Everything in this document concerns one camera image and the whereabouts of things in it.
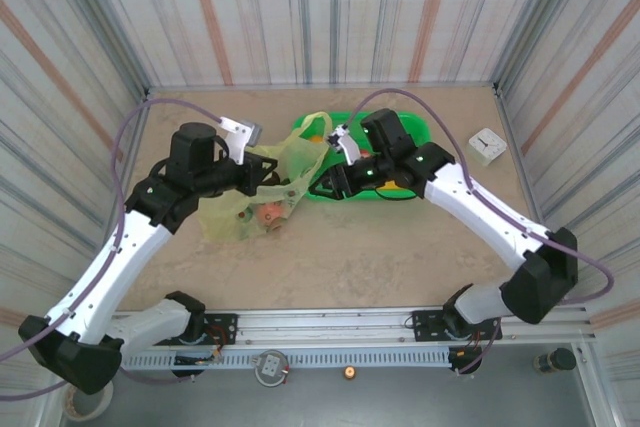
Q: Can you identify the fake pink peach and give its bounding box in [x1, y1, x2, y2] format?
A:
[255, 200, 287, 237]

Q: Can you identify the green plastic basket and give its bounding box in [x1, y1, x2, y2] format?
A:
[292, 111, 432, 203]

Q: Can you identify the yellow printed plastic bag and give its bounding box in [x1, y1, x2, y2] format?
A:
[197, 110, 334, 243]

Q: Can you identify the white square clock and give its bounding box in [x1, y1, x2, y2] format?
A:
[466, 127, 509, 167]

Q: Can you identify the round white socket device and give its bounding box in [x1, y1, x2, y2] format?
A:
[254, 349, 291, 388]

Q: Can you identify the beige tape roll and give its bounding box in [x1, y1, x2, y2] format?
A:
[62, 386, 114, 421]

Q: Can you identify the dark lidded jar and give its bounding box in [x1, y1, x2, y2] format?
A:
[532, 347, 577, 377]

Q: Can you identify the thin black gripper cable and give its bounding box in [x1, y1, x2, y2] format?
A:
[377, 185, 417, 202]

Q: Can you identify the aluminium mounting rail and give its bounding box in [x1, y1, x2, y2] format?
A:
[112, 309, 596, 347]

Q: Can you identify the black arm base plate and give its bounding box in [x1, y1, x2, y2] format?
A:
[410, 310, 451, 343]
[204, 313, 239, 346]

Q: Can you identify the grey slotted cable duct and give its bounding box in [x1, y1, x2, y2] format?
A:
[122, 349, 469, 372]

